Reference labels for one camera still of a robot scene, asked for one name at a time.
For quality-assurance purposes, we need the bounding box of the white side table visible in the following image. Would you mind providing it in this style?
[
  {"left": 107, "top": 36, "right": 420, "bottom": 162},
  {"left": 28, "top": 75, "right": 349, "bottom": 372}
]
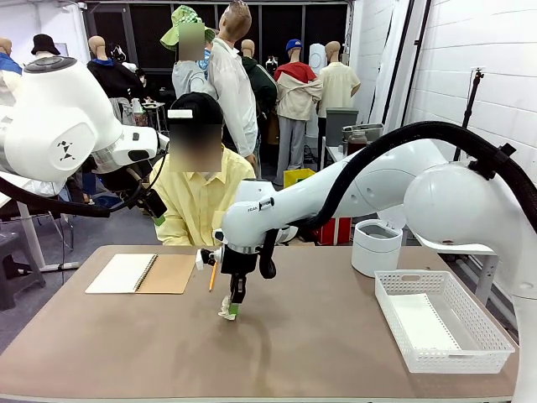
[{"left": 323, "top": 144, "right": 357, "bottom": 169}]

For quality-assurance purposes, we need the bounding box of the mannequin with green hat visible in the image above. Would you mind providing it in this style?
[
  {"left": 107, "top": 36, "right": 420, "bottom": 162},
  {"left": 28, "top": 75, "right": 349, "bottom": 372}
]
[{"left": 159, "top": 4, "right": 222, "bottom": 102}]

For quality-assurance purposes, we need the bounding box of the mannequin with black bucket hat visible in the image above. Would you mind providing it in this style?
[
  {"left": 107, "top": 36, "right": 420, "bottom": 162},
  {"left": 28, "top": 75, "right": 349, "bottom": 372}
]
[{"left": 30, "top": 33, "right": 62, "bottom": 60}]

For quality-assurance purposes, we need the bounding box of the flat white paper sheet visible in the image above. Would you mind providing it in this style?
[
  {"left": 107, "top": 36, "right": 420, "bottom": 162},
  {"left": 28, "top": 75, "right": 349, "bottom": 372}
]
[{"left": 396, "top": 292, "right": 461, "bottom": 353}]

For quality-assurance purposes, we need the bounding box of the grey box bin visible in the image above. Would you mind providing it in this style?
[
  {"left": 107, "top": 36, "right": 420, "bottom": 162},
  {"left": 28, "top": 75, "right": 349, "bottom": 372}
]
[{"left": 325, "top": 107, "right": 360, "bottom": 148}]

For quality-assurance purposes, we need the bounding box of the spiral notebook with kraft cover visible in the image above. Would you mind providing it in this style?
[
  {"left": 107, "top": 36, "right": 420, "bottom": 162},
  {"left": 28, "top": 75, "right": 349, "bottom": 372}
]
[{"left": 85, "top": 253, "right": 197, "bottom": 295}]

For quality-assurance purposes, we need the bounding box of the metal tray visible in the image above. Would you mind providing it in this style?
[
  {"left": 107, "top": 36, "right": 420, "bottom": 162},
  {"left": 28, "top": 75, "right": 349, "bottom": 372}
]
[{"left": 341, "top": 123, "right": 385, "bottom": 136}]

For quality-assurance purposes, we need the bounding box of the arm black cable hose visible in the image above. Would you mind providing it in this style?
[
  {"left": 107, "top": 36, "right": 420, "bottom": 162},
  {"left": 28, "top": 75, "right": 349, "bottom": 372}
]
[
  {"left": 258, "top": 120, "right": 537, "bottom": 281},
  {"left": 0, "top": 174, "right": 146, "bottom": 219}
]

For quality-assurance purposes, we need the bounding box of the dark glass jar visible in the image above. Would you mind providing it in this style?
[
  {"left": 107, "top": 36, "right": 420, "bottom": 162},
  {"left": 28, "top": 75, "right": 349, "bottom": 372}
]
[{"left": 346, "top": 128, "right": 369, "bottom": 157}]

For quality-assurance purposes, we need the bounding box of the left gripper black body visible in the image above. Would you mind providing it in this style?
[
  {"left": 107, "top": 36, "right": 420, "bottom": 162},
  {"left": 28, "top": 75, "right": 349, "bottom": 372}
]
[{"left": 100, "top": 161, "right": 154, "bottom": 202}]

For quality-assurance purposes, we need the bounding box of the mannequin in white shirt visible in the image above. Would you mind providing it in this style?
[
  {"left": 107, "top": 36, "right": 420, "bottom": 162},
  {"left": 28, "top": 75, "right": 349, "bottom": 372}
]
[{"left": 207, "top": 0, "right": 260, "bottom": 168}]

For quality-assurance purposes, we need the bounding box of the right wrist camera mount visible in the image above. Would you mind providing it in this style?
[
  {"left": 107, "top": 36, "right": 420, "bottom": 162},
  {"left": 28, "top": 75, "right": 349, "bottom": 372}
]
[{"left": 194, "top": 247, "right": 220, "bottom": 272}]

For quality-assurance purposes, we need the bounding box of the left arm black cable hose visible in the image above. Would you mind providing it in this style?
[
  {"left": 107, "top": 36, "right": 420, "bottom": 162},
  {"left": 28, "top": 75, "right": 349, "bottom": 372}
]
[{"left": 0, "top": 174, "right": 146, "bottom": 219}]

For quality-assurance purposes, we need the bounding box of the yellow recycling bin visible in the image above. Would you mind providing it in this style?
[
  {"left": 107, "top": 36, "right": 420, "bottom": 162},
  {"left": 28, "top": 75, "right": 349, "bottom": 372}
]
[{"left": 283, "top": 167, "right": 316, "bottom": 190}]

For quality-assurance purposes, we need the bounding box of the black cap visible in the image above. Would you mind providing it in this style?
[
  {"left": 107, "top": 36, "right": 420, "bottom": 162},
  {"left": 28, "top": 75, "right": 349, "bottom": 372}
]
[{"left": 166, "top": 92, "right": 224, "bottom": 127}]

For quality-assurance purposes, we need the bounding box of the mannequin in red beige jacket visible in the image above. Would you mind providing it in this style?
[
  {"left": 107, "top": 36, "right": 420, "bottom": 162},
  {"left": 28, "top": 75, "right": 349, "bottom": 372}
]
[{"left": 272, "top": 39, "right": 324, "bottom": 187}]

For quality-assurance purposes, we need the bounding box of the white tall appliance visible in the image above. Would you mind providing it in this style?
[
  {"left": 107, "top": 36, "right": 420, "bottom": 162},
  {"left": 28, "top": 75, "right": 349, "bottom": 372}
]
[{"left": 308, "top": 43, "right": 328, "bottom": 71}]

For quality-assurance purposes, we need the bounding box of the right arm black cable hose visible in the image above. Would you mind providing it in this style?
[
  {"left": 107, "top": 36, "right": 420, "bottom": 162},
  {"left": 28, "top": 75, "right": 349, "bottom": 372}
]
[{"left": 258, "top": 120, "right": 537, "bottom": 281}]

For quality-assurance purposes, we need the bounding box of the mannequin in black sweater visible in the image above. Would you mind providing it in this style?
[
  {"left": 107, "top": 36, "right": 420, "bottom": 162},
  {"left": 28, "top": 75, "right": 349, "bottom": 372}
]
[{"left": 86, "top": 35, "right": 146, "bottom": 102}]

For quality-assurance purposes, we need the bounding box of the white round trash bin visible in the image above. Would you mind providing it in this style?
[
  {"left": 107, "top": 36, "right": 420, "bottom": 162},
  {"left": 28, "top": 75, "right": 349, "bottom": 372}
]
[{"left": 351, "top": 217, "right": 404, "bottom": 278}]

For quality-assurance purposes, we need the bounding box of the mannequin in blue jacket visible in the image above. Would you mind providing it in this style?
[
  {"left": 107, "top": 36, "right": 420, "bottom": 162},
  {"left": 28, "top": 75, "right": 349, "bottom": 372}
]
[{"left": 0, "top": 36, "right": 24, "bottom": 108}]

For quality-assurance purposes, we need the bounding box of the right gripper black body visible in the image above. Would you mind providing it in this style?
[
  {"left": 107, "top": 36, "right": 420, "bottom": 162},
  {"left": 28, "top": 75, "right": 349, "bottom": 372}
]
[{"left": 220, "top": 246, "right": 260, "bottom": 279}]

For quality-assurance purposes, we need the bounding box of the masked person in black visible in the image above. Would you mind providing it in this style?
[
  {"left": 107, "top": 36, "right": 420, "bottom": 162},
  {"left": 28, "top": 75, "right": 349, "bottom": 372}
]
[{"left": 134, "top": 68, "right": 149, "bottom": 102}]

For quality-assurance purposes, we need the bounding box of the mannequin in dark green jacket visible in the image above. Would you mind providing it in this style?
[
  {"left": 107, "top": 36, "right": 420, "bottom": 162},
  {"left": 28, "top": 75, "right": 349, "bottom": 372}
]
[{"left": 239, "top": 39, "right": 279, "bottom": 148}]

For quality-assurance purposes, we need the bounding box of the red recycling bin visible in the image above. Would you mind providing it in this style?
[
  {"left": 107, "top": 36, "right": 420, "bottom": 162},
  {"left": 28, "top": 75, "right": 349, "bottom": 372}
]
[{"left": 312, "top": 217, "right": 352, "bottom": 247}]

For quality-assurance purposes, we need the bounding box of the mannequin in cream shirt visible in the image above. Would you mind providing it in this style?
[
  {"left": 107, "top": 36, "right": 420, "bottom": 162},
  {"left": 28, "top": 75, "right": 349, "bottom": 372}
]
[{"left": 316, "top": 40, "right": 362, "bottom": 119}]

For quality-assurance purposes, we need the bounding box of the black tripod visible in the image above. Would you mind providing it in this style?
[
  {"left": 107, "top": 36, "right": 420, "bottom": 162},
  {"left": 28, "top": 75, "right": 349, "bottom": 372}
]
[{"left": 452, "top": 65, "right": 487, "bottom": 163}]

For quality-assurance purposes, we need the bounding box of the person in yellow shirt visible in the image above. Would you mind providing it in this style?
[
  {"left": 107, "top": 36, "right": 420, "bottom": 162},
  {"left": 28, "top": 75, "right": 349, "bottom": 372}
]
[{"left": 149, "top": 144, "right": 257, "bottom": 248}]

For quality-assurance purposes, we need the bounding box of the white perforated plastic basket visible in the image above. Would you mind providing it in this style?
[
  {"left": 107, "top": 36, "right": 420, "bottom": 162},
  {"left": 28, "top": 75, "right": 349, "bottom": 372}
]
[{"left": 373, "top": 270, "right": 516, "bottom": 374}]

